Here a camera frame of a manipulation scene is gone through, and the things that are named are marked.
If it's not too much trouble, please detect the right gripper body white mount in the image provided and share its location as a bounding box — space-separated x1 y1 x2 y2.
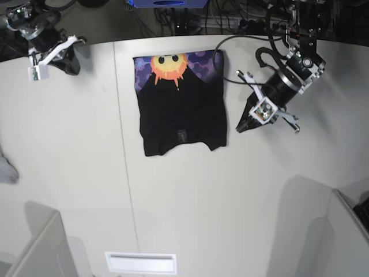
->
21 27 86 67

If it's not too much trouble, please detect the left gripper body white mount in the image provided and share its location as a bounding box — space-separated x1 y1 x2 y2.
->
237 69 300 133

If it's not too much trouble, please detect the black T-shirt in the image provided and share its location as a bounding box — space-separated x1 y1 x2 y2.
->
133 50 228 156

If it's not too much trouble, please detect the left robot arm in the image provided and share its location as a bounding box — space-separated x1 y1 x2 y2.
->
236 1 327 133

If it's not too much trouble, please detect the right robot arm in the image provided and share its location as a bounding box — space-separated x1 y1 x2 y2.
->
1 1 86 81

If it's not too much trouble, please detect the blue box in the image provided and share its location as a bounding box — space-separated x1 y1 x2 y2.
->
132 0 208 8

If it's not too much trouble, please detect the grey cloth at table edge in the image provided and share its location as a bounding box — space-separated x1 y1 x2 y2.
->
0 149 19 184

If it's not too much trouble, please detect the black keyboard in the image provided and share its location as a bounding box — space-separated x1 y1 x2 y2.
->
353 199 369 232

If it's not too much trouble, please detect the white partition panel right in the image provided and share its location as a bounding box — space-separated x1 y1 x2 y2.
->
323 190 368 276

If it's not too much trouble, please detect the white partition panel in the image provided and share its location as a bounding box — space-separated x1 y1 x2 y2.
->
323 190 368 276
1 211 79 276

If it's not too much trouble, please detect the white partition panel left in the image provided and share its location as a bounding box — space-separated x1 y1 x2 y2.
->
1 211 79 276

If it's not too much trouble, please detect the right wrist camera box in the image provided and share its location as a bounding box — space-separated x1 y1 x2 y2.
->
28 65 49 82

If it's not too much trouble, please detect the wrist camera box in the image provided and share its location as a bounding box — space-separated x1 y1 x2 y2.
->
249 96 279 125
28 65 49 82

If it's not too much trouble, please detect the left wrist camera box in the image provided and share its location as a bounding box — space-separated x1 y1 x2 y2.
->
249 96 279 125

